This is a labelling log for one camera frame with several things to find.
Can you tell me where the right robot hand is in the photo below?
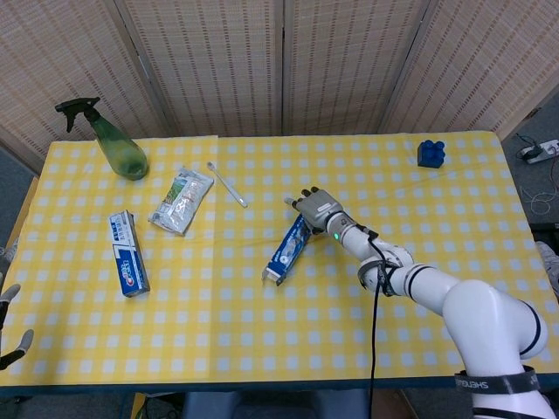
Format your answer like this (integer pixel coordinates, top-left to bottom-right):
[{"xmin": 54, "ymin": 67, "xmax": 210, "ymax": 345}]
[{"xmin": 284, "ymin": 186, "xmax": 345, "ymax": 236}]

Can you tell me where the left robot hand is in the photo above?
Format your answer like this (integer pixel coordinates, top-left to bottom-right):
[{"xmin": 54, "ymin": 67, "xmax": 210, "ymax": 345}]
[{"xmin": 0, "ymin": 283, "xmax": 35, "ymax": 372}]

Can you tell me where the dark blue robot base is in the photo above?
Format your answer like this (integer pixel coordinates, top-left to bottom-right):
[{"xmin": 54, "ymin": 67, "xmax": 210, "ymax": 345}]
[{"xmin": 181, "ymin": 388, "xmax": 370, "ymax": 419}]

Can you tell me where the blue white toothpaste box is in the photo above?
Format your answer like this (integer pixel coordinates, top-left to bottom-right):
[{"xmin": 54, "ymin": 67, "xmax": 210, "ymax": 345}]
[{"xmin": 107, "ymin": 209, "xmax": 151, "ymax": 299}]

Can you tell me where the silver foil snack packet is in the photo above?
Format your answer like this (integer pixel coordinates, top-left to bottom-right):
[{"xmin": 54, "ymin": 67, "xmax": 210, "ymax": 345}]
[{"xmin": 148, "ymin": 166, "xmax": 215, "ymax": 237}]

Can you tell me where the white toothbrush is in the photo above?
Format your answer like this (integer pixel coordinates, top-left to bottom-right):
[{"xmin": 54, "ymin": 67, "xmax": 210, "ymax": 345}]
[{"xmin": 206, "ymin": 161, "xmax": 249, "ymax": 209}]

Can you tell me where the blue toy building block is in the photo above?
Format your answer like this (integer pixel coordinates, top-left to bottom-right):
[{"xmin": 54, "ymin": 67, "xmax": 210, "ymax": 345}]
[{"xmin": 416, "ymin": 139, "xmax": 447, "ymax": 168}]

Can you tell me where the bamboo folding screen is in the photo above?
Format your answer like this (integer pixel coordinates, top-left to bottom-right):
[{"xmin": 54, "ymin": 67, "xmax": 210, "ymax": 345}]
[{"xmin": 0, "ymin": 0, "xmax": 559, "ymax": 175}]

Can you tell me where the yellow white checkered tablecloth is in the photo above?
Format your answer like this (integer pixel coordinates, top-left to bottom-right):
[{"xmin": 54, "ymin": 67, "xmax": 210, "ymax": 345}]
[{"xmin": 0, "ymin": 130, "xmax": 559, "ymax": 387}]

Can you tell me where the green spray bottle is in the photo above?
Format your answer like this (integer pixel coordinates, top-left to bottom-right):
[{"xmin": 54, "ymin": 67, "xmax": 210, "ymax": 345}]
[{"xmin": 54, "ymin": 96, "xmax": 150, "ymax": 181}]

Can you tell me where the white power strip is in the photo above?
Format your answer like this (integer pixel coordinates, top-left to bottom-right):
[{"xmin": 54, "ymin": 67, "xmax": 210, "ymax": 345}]
[{"xmin": 518, "ymin": 139, "xmax": 559, "ymax": 165}]

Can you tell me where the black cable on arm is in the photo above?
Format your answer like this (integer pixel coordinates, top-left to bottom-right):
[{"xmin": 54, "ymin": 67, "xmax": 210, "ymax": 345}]
[{"xmin": 354, "ymin": 222, "xmax": 394, "ymax": 419}]

